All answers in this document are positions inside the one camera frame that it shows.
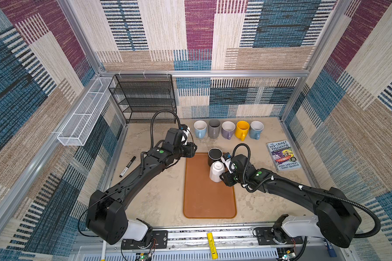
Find white mug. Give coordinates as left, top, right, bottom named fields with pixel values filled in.
left=209, top=161, right=225, bottom=183

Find black mug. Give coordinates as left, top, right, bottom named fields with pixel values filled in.
left=208, top=147, right=223, bottom=166

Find light blue mug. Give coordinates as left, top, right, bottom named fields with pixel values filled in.
left=193, top=120, right=208, bottom=139

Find grey mug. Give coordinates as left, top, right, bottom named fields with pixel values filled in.
left=208, top=119, right=221, bottom=139

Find purple mug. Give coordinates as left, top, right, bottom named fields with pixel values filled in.
left=221, top=121, right=236, bottom=140

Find yellow mug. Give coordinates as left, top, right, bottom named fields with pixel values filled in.
left=235, top=121, right=250, bottom=141

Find blue speckled mug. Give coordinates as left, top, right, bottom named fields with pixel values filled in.
left=249, top=121, right=264, bottom=140

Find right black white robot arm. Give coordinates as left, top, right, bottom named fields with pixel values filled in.
left=220, top=152, right=381, bottom=248

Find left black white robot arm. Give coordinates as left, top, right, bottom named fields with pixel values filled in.
left=82, top=123, right=197, bottom=248

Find brown plastic tray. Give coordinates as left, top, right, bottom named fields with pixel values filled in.
left=184, top=153, right=237, bottom=219

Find colourful magazine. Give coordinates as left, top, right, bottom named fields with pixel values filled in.
left=267, top=140, right=302, bottom=171

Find black marker pen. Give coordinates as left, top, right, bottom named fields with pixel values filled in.
left=119, top=156, right=136, bottom=178

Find yellow marker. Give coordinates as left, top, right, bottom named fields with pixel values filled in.
left=207, top=232, right=218, bottom=260

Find white mesh basket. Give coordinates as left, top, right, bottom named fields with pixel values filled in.
left=57, top=77, right=112, bottom=146

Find white marker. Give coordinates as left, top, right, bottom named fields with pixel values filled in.
left=100, top=241, right=107, bottom=261

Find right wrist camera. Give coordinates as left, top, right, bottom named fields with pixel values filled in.
left=221, top=153, right=236, bottom=174

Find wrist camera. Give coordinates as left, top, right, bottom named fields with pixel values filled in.
left=221, top=153, right=236, bottom=174
left=180, top=124, right=191, bottom=145

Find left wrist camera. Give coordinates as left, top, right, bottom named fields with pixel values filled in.
left=180, top=124, right=191, bottom=145

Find black wire shelf rack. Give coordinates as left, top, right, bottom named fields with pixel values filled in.
left=108, top=74, right=177, bottom=124

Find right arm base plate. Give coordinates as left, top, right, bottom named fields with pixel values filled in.
left=253, top=227, right=304, bottom=245

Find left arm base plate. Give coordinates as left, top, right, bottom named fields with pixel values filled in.
left=121, top=230, right=168, bottom=250

